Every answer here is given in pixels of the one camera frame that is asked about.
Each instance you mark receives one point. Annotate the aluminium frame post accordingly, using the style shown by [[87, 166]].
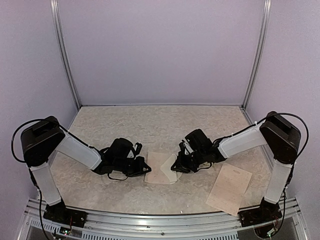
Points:
[[258, 53], [54, 5]]

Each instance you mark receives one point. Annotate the aluminium frame post left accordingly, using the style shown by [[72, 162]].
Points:
[[54, 5]]

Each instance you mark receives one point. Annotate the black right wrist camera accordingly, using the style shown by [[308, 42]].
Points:
[[198, 140]]

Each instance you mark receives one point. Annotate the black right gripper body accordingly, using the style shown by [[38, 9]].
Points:
[[185, 160]]

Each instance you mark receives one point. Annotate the aluminium frame post right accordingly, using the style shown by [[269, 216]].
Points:
[[258, 53]]

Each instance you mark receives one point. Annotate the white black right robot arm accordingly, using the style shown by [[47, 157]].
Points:
[[275, 131]]

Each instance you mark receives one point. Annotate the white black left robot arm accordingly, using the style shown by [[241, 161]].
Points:
[[41, 137]]

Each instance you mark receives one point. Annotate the pink envelope with flap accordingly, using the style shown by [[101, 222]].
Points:
[[161, 172]]

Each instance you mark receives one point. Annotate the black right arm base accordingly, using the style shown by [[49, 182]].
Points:
[[266, 212]]

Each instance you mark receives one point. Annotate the aluminium front rail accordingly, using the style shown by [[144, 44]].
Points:
[[102, 225]]

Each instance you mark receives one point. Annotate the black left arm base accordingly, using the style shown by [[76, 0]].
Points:
[[59, 213]]

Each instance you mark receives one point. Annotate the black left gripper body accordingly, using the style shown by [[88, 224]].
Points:
[[135, 165]]

